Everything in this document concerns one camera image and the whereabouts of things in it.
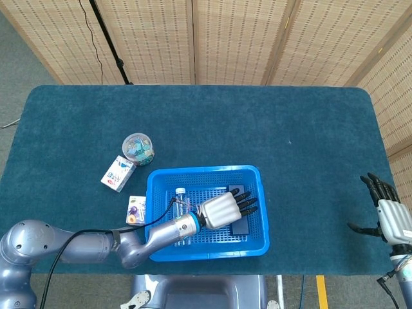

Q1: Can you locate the blue plastic basket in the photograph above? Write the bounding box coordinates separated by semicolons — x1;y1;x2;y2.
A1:
146;165;270;262

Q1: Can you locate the small purple snack packet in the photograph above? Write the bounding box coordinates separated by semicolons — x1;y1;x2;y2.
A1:
125;195;147;225

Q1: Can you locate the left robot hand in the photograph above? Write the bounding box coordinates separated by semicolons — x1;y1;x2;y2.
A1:
196;188;260;231

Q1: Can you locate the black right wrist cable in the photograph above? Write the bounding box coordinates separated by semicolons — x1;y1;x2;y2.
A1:
376;272;402;309

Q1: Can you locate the thin black hanging cable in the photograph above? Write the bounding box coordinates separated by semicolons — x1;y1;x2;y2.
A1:
79;0;104;85

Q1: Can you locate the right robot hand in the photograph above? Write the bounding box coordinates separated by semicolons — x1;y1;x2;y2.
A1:
346;173;412;247

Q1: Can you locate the yellow floor tape strip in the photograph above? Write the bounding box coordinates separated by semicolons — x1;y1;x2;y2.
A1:
315;275;329;309

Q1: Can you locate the white red carton box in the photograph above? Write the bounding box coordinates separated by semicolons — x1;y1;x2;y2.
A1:
100;155;136;193

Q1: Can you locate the clear water bottle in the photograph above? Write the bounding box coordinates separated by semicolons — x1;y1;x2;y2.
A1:
173;187;194;247

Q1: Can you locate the round clear container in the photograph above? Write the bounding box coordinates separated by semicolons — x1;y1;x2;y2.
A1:
121;132;156;167

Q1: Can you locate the dark blue long box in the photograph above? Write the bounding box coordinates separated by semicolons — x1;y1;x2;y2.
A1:
227;183;250;236

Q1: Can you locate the bamboo folding screen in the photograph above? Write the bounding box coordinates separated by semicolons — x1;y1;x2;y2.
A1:
0;0;412;158

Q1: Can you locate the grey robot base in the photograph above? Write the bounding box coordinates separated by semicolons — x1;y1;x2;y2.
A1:
120;274;280;309

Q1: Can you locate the teal table mat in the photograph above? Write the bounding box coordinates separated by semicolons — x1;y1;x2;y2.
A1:
0;84;407;277

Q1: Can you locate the black tripod pole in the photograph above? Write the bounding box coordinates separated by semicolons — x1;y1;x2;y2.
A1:
89;0;135;86

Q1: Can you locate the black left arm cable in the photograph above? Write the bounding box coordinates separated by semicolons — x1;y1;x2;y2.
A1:
38;196;182;309

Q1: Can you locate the white table leg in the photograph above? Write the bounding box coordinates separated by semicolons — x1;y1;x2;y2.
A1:
276;275;285;309

